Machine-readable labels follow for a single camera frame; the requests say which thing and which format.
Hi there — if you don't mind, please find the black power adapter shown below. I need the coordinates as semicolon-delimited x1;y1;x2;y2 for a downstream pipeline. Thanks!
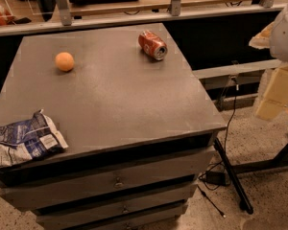
205;172;227;186

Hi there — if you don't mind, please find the blue white chip bag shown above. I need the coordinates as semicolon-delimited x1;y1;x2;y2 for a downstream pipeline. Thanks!
0;110;68;169

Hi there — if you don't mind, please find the metal railing frame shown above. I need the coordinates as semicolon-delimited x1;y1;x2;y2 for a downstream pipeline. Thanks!
0;0;288;36

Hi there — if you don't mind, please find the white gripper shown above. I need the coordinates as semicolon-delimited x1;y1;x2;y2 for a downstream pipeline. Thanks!
249;4;288;121

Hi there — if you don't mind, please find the black metal stand base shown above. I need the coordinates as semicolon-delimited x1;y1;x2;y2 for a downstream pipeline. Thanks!
214;139;288;215

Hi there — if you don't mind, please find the orange fruit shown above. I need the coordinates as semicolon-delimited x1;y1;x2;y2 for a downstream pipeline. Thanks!
55;52;75;72

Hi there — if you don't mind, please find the red coke can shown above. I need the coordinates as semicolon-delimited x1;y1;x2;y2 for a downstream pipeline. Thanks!
138;30;168;60

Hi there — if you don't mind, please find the grey drawer cabinet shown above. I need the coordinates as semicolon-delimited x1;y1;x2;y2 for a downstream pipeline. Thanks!
0;26;226;230

